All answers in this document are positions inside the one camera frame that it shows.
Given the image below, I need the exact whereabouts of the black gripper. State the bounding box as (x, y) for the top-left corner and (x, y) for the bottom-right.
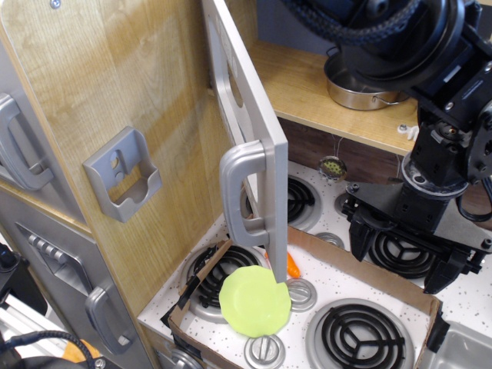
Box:
(343, 161), (491, 294)

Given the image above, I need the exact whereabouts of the grey microwave door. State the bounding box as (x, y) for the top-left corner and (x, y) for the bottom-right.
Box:
(201, 1), (288, 282)

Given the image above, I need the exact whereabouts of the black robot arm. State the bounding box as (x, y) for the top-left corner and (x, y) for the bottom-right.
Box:
(285, 1), (491, 294)

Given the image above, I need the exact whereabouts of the back right black burner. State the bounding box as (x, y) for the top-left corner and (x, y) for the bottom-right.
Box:
(366, 232), (434, 288)

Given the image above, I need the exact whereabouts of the black burner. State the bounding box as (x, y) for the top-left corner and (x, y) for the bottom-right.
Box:
(240, 175), (324, 231)
(179, 244), (268, 324)
(304, 298), (414, 368)
(366, 232), (434, 288)

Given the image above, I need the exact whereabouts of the silver back stove knob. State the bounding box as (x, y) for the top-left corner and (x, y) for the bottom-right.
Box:
(316, 232), (344, 250)

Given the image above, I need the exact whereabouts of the silver stove knob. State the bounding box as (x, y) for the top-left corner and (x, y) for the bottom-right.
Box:
(244, 334), (286, 369)
(286, 278), (317, 313)
(316, 232), (344, 250)

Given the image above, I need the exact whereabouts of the front right black burner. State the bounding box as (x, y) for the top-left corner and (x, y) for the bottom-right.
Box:
(304, 298), (414, 368)

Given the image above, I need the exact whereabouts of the brown cardboard barrier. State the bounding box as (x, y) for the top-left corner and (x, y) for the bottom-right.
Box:
(161, 225), (441, 368)

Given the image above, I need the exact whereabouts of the silver centre stove knob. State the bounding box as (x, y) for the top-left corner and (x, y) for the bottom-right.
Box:
(286, 278), (317, 313)

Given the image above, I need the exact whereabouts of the back left black burner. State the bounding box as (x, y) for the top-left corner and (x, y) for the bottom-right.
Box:
(240, 175), (324, 231)

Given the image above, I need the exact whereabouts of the orange toy carrot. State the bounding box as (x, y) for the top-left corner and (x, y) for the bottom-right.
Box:
(264, 252), (301, 278)

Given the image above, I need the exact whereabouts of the silver sink basin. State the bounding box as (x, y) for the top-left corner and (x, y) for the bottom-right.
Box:
(417, 322), (491, 369)

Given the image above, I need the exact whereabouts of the hanging toy strainer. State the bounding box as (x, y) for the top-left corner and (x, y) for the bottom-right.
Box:
(318, 156), (347, 183)

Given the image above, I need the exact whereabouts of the white door latch clip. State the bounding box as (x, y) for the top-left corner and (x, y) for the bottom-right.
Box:
(397, 124), (420, 141)

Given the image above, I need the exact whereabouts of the light green plastic plate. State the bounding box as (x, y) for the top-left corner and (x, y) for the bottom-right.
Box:
(219, 265), (291, 338)

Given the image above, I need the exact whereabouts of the front left black burner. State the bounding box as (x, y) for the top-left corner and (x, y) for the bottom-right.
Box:
(179, 244), (268, 324)

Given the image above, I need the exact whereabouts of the silver front stove knob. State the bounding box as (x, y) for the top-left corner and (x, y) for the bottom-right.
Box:
(244, 334), (286, 369)

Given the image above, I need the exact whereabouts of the stainless steel pot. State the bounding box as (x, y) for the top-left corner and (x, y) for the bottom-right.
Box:
(324, 48), (410, 111)

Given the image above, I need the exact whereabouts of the grey ice dispenser panel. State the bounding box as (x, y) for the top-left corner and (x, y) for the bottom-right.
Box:
(15, 223), (93, 297)

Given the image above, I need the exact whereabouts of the grey microwave door handle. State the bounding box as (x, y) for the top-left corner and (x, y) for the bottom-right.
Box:
(219, 140), (269, 247)

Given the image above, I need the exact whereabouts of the grey wall phone holder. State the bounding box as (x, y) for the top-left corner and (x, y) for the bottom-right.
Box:
(83, 126), (162, 223)

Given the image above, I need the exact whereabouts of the grey lower fridge handle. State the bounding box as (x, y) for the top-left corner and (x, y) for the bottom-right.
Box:
(85, 287), (131, 355)

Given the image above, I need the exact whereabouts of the grey fridge handle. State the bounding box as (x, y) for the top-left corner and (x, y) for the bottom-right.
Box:
(85, 287), (131, 355)
(1, 93), (54, 191)

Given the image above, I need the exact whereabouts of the grey upper fridge handle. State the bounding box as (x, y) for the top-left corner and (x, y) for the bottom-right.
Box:
(1, 93), (54, 191)

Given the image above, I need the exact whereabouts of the black cable bottom left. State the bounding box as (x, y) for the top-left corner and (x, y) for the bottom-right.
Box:
(0, 329), (97, 369)

